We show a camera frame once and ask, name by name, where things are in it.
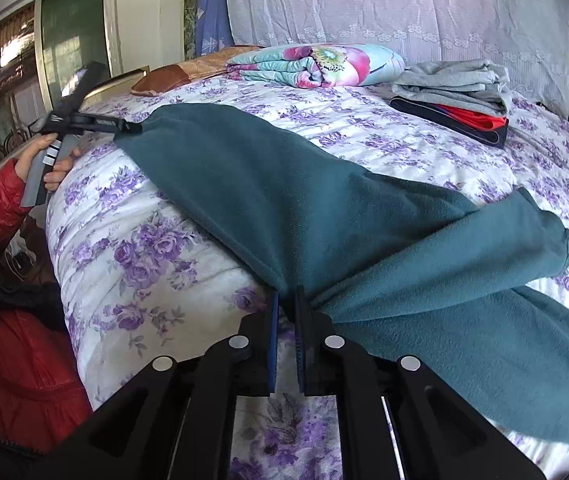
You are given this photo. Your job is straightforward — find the folded grey garment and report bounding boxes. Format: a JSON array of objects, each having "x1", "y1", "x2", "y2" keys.
[{"x1": 394, "y1": 59, "x2": 512, "y2": 117}]

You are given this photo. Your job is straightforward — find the folded dark red-black garment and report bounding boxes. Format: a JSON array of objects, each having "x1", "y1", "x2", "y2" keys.
[{"x1": 389, "y1": 96, "x2": 509, "y2": 150}]

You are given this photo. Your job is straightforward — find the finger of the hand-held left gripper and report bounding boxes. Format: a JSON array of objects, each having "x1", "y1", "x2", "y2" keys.
[{"x1": 112, "y1": 118, "x2": 144, "y2": 136}]

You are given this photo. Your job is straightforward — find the person's left hand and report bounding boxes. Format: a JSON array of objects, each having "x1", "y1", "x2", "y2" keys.
[{"x1": 14, "y1": 132, "x2": 81, "y2": 192}]

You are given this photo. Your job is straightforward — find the purple floral bedspread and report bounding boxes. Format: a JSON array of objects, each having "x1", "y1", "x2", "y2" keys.
[{"x1": 47, "y1": 62, "x2": 569, "y2": 480}]

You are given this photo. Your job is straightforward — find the teal fleece pants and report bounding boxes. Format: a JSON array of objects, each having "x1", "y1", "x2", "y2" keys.
[{"x1": 113, "y1": 104, "x2": 569, "y2": 445}]

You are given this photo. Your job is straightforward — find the folded pink floral blanket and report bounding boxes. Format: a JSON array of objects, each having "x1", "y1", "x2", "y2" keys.
[{"x1": 227, "y1": 44, "x2": 406, "y2": 90}]

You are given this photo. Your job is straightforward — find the folded red garment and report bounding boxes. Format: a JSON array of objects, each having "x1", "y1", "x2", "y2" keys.
[{"x1": 431, "y1": 104, "x2": 507, "y2": 131}]

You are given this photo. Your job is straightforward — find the white lace cover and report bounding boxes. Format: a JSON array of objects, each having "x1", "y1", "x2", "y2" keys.
[{"x1": 227, "y1": 0, "x2": 569, "y2": 126}]

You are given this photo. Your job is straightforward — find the person's red jacket torso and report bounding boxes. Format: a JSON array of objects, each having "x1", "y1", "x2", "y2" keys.
[{"x1": 0, "y1": 255, "x2": 95, "y2": 461}]

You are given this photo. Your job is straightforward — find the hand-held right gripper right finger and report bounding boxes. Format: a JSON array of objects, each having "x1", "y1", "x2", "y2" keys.
[{"x1": 294, "y1": 285, "x2": 547, "y2": 480}]

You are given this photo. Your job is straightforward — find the blue printed cloth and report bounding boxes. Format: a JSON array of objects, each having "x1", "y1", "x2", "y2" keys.
[{"x1": 194, "y1": 0, "x2": 235, "y2": 58}]

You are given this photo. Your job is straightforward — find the brown satin pillow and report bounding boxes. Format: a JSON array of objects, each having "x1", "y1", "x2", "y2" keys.
[{"x1": 132, "y1": 46, "x2": 260, "y2": 97}]

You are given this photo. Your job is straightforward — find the white framed window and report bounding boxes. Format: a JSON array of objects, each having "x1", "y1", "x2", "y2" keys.
[{"x1": 0, "y1": 0, "x2": 118, "y2": 166}]

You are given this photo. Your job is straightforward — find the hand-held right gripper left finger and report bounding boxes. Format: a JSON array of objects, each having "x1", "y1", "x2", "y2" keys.
[{"x1": 47, "y1": 292, "x2": 281, "y2": 480}]

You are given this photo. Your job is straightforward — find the marble pattern board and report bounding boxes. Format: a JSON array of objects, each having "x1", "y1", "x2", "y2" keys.
[{"x1": 183, "y1": 0, "x2": 202, "y2": 61}]

